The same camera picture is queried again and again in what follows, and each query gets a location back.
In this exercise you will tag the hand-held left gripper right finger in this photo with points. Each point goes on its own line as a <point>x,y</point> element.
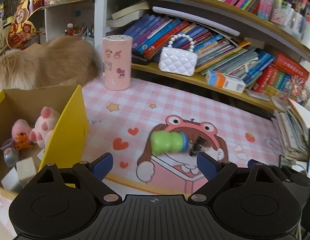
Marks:
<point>206,167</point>

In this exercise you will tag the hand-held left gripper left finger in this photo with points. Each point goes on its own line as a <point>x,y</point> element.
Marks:
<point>103,166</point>

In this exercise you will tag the black binder clip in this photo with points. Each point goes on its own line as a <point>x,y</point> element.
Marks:
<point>195,150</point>

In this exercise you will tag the green blue toy bottle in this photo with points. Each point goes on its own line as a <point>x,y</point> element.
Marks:
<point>165,142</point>

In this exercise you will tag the yellow cardboard box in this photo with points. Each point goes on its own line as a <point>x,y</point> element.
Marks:
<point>67,130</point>

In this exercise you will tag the white cube block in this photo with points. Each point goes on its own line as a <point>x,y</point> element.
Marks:
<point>26,170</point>

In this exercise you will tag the white charger adapter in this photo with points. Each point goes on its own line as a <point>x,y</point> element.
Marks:
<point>11,182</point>

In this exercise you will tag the stack of books and papers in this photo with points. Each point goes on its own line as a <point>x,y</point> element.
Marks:
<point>292,132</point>

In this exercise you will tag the pink plush paw toy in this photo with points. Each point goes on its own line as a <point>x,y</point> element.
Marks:
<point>44,125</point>

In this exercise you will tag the pink checked cartoon desk mat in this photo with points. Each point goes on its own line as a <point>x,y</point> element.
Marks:
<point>145,100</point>

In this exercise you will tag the orange claw hair clip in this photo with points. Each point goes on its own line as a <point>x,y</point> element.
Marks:
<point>22,141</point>

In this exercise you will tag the orange white medicine box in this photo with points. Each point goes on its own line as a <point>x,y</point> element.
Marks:
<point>227,82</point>

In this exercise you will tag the grey flat case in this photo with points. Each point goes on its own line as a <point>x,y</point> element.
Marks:
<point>257,95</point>

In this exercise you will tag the grey purple small toy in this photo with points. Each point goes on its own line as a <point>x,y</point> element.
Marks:
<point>11,155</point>

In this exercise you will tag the pink cartoon cylinder container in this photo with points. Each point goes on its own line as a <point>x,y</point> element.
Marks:
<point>117,62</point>

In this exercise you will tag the wooden bookshelf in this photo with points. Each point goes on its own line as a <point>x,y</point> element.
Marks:
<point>150,69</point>

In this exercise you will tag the red flat box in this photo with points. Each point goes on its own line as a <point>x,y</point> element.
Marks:
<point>292,67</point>

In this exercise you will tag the orange fluffy cat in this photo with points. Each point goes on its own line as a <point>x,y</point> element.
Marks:
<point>44,62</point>

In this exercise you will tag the white side shelf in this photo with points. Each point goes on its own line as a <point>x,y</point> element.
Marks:
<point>62,17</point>

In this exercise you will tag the thick cream paperback book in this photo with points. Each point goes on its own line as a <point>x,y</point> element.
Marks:
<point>127,12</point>

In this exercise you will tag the row of pens and stationery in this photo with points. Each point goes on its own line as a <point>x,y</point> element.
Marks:
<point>295,20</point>

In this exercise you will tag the red gold festive decoration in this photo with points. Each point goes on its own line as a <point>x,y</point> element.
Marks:
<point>19,25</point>

